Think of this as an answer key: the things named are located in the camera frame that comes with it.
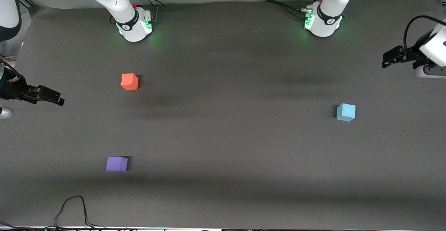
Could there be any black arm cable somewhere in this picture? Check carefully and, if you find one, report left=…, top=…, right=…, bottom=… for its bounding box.
left=403, top=15, right=446, bottom=50
left=0, top=58, right=18, bottom=83

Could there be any light blue foam block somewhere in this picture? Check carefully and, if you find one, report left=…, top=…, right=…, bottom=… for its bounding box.
left=336, top=103, right=356, bottom=122

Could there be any thin black looped cable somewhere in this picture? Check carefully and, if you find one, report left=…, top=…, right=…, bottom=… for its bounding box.
left=53, top=195, right=105, bottom=230

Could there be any purple foam block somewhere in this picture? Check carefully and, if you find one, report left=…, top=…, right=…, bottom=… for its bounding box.
left=106, top=156, right=129, bottom=172

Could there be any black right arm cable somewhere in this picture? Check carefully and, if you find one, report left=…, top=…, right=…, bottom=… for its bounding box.
left=0, top=58, right=18, bottom=83

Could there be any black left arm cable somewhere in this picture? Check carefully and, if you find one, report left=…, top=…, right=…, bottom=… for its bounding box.
left=403, top=15, right=446, bottom=50

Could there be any dark grey table mat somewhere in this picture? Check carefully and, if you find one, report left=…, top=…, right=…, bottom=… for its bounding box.
left=0, top=0, right=446, bottom=230

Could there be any orange foam block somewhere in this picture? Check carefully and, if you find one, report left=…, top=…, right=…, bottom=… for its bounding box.
left=120, top=73, right=139, bottom=91

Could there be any black left base cable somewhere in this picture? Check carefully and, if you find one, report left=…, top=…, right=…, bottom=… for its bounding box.
left=262, top=0, right=311, bottom=20

